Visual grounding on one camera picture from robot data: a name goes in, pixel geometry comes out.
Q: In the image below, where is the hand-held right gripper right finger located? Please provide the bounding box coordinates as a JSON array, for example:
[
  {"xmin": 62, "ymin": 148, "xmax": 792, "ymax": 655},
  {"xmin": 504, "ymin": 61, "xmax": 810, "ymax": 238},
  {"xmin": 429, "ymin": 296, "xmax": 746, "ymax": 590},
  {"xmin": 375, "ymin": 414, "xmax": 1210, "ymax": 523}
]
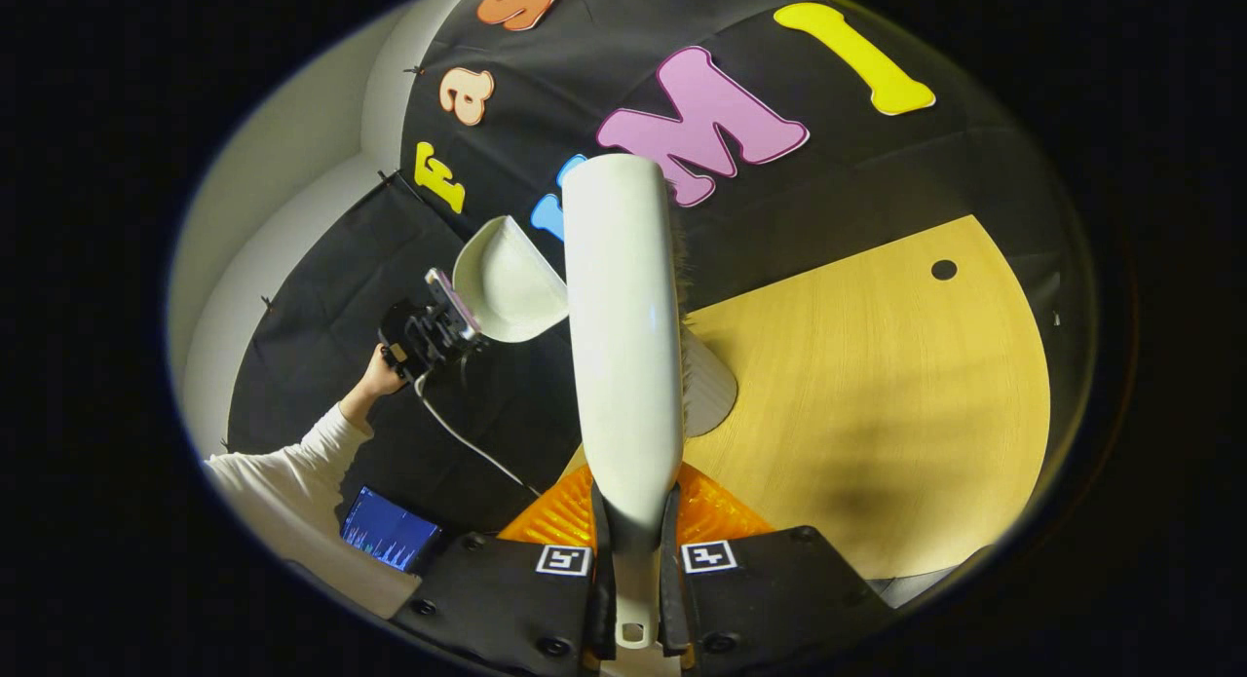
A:
[{"xmin": 659, "ymin": 463, "xmax": 899, "ymax": 670}]

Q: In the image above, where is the tablet with lit screen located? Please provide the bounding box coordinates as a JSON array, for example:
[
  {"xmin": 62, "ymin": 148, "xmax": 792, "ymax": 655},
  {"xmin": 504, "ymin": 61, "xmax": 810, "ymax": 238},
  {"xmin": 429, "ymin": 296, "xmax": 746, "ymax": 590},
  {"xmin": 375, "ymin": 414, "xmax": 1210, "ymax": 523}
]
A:
[{"xmin": 340, "ymin": 486, "xmax": 444, "ymax": 574}]

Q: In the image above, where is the white dustpan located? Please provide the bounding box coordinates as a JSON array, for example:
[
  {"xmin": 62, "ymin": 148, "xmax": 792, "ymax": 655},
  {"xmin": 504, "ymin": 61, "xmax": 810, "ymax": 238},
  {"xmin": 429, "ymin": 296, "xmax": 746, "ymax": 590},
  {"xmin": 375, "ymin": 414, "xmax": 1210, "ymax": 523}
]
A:
[{"xmin": 452, "ymin": 215, "xmax": 571, "ymax": 345}]

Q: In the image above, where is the grey ribbed garbage bin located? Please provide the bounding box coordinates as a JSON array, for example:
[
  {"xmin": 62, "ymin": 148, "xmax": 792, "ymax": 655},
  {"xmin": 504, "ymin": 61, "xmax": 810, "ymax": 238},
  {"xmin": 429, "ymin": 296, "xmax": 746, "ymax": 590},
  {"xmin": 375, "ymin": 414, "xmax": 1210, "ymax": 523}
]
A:
[{"xmin": 680, "ymin": 324, "xmax": 739, "ymax": 439}]

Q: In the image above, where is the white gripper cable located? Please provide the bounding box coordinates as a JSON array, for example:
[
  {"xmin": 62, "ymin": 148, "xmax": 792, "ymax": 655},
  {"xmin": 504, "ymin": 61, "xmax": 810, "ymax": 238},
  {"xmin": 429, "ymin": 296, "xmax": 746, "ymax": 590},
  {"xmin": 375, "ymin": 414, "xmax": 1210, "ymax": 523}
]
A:
[{"xmin": 414, "ymin": 370, "xmax": 544, "ymax": 500}]

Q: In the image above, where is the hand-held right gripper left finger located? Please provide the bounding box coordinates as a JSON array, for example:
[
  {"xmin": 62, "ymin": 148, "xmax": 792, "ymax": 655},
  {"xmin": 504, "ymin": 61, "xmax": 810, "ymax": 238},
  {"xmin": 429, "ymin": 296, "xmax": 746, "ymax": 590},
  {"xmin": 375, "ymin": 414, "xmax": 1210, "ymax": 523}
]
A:
[{"xmin": 388, "ymin": 463, "xmax": 617, "ymax": 677}]

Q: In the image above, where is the wooden desktop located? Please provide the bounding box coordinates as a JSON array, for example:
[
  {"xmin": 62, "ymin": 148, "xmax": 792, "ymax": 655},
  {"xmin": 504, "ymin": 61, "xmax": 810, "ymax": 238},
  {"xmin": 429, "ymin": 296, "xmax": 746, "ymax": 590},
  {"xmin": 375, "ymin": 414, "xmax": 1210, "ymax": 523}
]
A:
[{"xmin": 560, "ymin": 214, "xmax": 1053, "ymax": 581}]

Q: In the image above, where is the row of black cloth clips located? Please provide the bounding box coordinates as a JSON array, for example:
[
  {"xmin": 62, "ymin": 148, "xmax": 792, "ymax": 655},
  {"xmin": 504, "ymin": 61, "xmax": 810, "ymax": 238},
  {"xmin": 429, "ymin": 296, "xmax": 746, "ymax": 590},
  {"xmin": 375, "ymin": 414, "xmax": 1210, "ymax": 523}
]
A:
[{"xmin": 258, "ymin": 63, "xmax": 430, "ymax": 313}]

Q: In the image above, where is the small white broom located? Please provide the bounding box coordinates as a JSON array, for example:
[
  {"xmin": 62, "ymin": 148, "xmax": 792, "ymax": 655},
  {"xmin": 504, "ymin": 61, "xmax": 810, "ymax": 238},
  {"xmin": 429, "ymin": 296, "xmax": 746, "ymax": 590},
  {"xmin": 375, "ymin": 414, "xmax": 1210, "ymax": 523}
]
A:
[{"xmin": 562, "ymin": 153, "xmax": 695, "ymax": 651}]

